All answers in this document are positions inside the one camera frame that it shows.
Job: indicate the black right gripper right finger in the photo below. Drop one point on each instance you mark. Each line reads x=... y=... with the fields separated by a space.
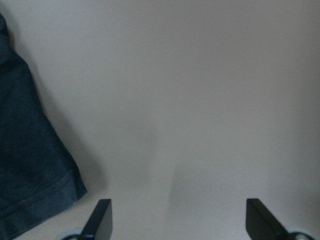
x=261 y=224

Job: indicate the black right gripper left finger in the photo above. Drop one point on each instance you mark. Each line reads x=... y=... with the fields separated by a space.
x=99 y=224

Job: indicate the dark garment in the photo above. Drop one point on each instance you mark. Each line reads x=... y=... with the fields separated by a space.
x=39 y=178

